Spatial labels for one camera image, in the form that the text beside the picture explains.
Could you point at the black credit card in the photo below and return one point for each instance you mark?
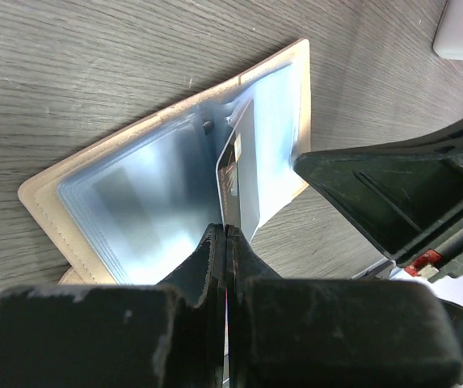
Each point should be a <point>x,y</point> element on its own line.
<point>237,179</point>

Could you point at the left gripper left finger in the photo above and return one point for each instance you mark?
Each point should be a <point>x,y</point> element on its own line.
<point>166,335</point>

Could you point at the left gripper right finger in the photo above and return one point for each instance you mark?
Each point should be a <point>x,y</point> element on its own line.
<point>333,333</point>

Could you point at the beige leather card holder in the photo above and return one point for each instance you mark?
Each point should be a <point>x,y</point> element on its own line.
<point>131,207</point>

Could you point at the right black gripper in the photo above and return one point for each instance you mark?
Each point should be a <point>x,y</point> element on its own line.
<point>400,196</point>

